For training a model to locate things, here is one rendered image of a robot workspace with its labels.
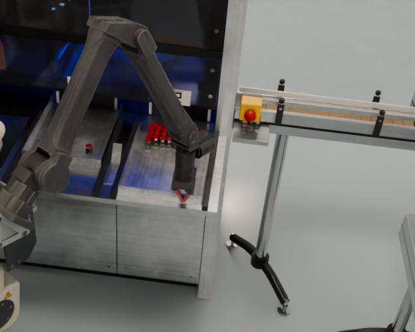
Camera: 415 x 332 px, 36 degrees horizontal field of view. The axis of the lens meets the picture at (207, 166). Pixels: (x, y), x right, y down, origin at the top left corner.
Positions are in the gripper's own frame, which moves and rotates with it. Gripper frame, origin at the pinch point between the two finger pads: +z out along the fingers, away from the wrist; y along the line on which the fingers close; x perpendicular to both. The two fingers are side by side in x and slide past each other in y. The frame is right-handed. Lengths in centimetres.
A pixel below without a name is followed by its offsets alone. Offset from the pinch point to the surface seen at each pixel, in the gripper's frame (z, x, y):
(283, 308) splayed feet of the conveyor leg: 89, -43, 36
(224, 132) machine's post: 0.4, -10.2, 38.1
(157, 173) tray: 1.8, 9.9, 13.2
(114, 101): -2, 31, 47
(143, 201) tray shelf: 1.9, 11.9, -0.6
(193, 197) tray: -0.5, -3.1, 0.8
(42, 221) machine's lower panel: 55, 60, 39
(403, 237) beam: 43, -84, 40
